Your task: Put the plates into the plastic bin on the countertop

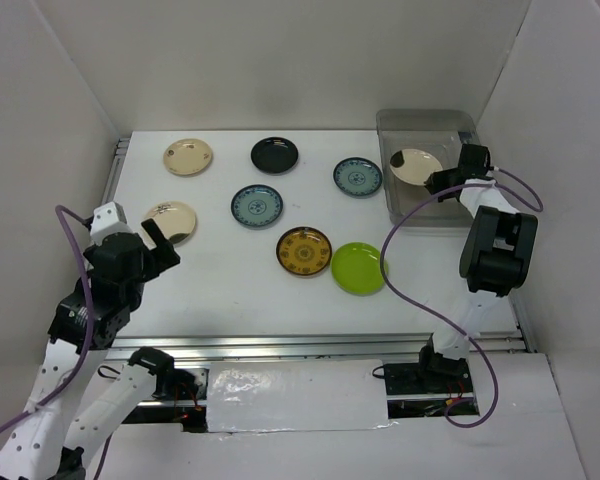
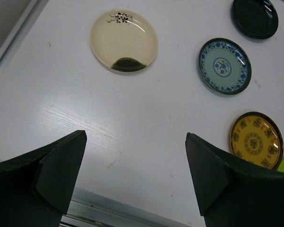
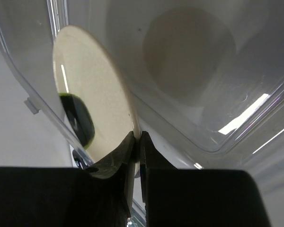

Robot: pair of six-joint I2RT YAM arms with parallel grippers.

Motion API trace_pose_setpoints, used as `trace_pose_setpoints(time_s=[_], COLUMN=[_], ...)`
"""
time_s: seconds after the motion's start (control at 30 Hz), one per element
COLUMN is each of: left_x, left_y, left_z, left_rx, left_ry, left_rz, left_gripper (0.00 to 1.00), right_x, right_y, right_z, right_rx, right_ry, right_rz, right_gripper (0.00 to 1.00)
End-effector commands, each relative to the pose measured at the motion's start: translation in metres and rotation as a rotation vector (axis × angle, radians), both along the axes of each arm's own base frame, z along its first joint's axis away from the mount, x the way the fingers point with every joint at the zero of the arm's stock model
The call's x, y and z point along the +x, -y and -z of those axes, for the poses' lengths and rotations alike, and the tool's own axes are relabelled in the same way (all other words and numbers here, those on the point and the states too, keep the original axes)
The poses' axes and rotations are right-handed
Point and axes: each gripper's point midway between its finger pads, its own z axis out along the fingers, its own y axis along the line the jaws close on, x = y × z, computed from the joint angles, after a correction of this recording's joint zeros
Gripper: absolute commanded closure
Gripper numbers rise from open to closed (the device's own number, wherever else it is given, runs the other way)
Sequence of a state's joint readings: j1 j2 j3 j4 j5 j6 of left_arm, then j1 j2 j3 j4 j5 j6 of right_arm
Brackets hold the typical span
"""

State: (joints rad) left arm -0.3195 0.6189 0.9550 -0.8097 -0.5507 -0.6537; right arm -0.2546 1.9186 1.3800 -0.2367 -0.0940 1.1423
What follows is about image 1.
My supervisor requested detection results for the yellow brown patterned plate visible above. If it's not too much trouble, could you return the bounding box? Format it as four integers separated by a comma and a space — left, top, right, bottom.
275, 226, 333, 277

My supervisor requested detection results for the cream plate with black blotch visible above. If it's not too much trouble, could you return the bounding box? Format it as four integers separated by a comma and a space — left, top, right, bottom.
389, 148, 443, 186

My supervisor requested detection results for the lime green plate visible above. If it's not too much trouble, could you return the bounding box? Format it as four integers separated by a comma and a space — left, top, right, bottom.
331, 242, 385, 296

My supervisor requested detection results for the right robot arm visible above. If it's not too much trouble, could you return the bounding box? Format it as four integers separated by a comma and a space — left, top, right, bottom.
415, 144, 538, 392

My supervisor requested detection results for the blue patterned plate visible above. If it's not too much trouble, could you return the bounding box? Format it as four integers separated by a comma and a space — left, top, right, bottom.
230, 184, 284, 229
332, 157, 383, 198

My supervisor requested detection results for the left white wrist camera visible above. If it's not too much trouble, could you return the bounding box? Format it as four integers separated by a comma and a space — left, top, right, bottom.
90, 202, 132, 245

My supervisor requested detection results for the cream plate with flowers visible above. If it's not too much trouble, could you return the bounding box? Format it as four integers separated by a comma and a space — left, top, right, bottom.
163, 138, 213, 176

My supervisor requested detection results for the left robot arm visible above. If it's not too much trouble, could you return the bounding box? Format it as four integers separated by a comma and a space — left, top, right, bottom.
0, 213, 180, 479

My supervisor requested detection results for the clear plastic bin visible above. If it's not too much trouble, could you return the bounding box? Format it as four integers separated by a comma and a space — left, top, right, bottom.
376, 108, 501, 229

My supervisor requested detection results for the white foil covered panel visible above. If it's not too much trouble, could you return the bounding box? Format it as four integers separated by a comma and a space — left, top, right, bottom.
206, 360, 389, 433

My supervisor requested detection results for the aluminium table frame rail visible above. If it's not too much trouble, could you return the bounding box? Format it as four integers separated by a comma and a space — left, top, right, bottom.
99, 130, 537, 361

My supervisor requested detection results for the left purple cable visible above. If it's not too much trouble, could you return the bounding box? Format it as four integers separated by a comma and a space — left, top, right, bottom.
0, 204, 112, 480

